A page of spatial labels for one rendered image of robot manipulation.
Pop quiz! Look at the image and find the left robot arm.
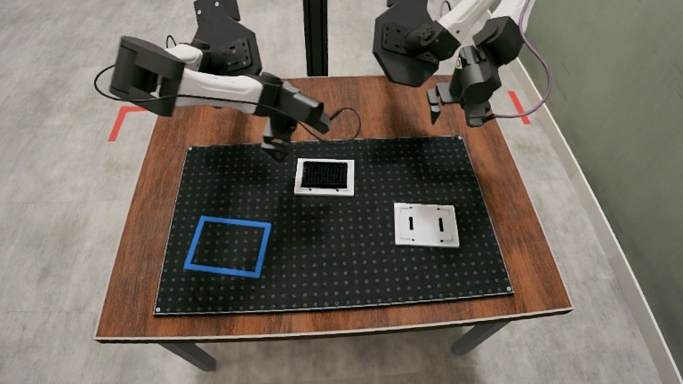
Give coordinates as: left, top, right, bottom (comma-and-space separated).
381, 0, 535, 128

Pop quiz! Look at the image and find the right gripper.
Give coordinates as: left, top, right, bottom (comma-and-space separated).
263, 112, 330, 164

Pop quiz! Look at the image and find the blue tape outline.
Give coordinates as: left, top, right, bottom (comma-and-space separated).
184, 216, 271, 277

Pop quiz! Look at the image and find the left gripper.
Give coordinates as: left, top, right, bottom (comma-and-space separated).
426, 72, 491, 125

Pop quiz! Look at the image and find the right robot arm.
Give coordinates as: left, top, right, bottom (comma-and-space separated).
110, 36, 332, 135

